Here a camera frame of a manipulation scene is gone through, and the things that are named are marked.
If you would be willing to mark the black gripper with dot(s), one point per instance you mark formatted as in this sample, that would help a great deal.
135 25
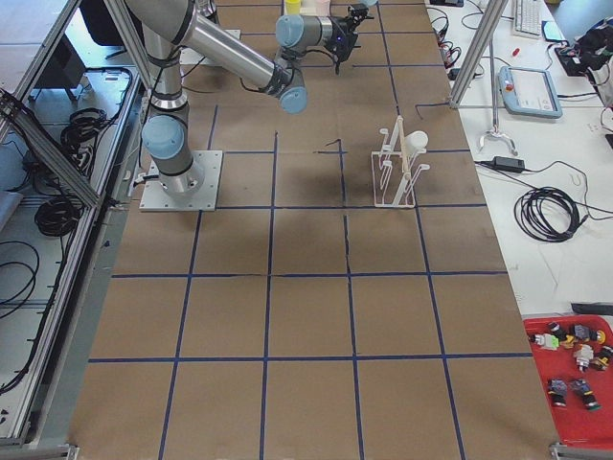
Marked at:
341 28

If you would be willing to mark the pale green plastic cup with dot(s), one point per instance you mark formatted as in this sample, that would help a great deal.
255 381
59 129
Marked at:
416 143

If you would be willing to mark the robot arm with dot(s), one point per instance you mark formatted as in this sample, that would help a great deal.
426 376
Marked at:
171 26

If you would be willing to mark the pink plastic cup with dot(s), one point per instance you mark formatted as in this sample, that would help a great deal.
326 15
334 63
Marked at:
322 7

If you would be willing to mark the yellow plastic cup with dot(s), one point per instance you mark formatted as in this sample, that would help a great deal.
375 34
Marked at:
292 7

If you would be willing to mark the cream plastic tray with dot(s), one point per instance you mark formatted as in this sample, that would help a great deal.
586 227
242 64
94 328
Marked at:
308 8

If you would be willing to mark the reacher grabber tool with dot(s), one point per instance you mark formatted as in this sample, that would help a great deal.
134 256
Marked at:
494 133

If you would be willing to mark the teach pendant tablet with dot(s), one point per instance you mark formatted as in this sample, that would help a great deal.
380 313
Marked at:
529 92

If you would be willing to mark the black power adapter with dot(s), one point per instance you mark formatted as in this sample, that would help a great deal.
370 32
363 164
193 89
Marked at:
507 164

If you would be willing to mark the white keyboard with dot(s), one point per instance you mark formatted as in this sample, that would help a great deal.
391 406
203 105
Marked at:
526 18

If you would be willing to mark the red parts tray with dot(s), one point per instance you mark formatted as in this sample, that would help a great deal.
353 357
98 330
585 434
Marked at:
573 356

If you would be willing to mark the white wire cup rack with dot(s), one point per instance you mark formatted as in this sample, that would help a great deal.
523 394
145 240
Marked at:
394 173

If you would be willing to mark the aluminium frame post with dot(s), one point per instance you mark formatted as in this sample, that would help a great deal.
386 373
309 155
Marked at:
477 47

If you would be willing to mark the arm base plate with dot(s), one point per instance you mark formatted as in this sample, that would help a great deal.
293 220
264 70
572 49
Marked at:
194 190

